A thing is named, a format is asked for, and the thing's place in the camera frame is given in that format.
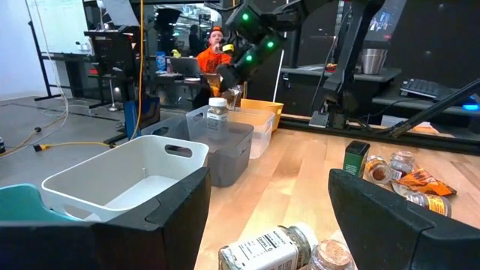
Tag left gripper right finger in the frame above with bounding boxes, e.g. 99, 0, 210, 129
328, 168, 480, 270

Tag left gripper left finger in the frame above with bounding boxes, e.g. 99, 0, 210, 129
0, 166, 212, 270

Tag clear packet of brown spice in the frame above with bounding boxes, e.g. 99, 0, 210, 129
220, 84, 245, 112

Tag orange spice packet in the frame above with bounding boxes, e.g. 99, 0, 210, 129
391, 167, 458, 198

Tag small glass spice jar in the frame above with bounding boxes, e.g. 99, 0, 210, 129
364, 154, 393, 185
309, 239, 356, 270
388, 150, 417, 181
404, 190, 453, 218

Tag dark rectangular spice tin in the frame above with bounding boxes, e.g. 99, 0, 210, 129
342, 140, 371, 179

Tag person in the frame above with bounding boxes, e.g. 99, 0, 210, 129
194, 25, 234, 75
188, 23, 202, 57

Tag yellow plastic bin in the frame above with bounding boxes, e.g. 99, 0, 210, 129
239, 97, 285, 132

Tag laptop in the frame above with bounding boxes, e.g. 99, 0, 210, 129
168, 56, 203, 79

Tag clear plastic bin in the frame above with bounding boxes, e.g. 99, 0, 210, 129
185, 104, 276, 160

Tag black desk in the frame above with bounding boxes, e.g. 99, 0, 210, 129
280, 64, 403, 118

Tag white plastic bin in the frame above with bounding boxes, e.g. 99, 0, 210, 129
40, 134, 210, 223

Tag smoky grey plastic bin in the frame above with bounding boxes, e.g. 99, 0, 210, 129
140, 114, 255, 188

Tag teal plastic bin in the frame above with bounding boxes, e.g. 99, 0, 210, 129
0, 182, 82, 223

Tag blue box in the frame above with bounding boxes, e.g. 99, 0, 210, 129
123, 96, 161, 140

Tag steel cup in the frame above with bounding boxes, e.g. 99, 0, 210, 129
359, 47, 389, 76

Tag black equipment cart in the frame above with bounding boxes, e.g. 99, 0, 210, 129
82, 25, 138, 113

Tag monitor screen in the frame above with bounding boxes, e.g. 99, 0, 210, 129
364, 0, 409, 43

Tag black keyboard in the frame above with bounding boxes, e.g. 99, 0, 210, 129
399, 77, 457, 101

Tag whiteboard on stand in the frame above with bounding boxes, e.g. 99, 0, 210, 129
24, 0, 94, 102

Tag hanging yellow cable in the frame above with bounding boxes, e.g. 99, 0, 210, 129
128, 0, 146, 140

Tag yellow floor cable with plug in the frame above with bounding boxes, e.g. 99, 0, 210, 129
32, 140, 113, 152

